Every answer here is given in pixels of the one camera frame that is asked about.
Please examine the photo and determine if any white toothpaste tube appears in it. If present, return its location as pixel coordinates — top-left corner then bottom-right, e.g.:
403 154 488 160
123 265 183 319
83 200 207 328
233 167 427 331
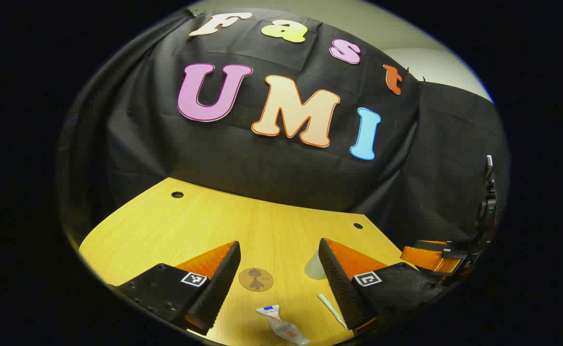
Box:
256 305 311 346

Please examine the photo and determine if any black backdrop cloth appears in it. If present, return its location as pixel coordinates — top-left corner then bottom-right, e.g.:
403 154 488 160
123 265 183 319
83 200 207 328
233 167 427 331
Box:
58 7 510 250

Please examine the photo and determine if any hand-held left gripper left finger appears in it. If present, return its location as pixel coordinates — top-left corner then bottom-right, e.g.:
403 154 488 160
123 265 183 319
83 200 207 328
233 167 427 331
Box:
108 240 242 336

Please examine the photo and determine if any round brown coaster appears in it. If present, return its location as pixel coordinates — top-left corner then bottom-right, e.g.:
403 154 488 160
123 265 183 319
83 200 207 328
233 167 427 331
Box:
238 268 274 292

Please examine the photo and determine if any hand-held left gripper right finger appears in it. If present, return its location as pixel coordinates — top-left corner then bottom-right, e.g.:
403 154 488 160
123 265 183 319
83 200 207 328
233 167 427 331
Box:
318 237 444 331

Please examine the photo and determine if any wooden desktop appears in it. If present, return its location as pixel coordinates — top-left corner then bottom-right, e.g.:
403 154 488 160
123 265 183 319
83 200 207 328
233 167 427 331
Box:
78 177 424 346

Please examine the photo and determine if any pale green cup wooden handle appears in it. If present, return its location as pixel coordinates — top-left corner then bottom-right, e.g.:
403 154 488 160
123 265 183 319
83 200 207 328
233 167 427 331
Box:
304 250 332 281

